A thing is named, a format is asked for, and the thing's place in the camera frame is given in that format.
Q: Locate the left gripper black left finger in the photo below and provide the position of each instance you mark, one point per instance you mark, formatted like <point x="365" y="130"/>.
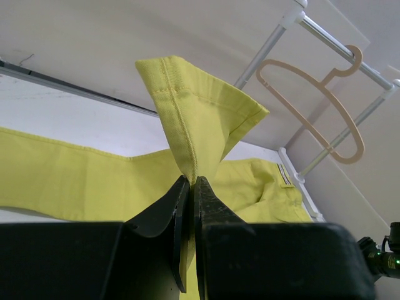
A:
<point x="142" y="258"/>

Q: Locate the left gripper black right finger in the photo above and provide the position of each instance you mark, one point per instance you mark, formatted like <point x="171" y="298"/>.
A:
<point x="306" y="260"/>

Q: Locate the yellow-green trousers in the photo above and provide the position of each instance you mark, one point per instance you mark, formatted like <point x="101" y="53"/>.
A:
<point x="203" y="118"/>

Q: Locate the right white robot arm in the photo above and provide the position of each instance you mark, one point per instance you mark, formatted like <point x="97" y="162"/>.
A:
<point x="382" y="261"/>

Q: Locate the wooden clothes hanger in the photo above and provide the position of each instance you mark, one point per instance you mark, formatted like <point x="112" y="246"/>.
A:
<point x="305" y="97"/>

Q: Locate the white clothes rack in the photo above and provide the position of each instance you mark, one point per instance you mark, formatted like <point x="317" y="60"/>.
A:
<point x="348" y="147"/>

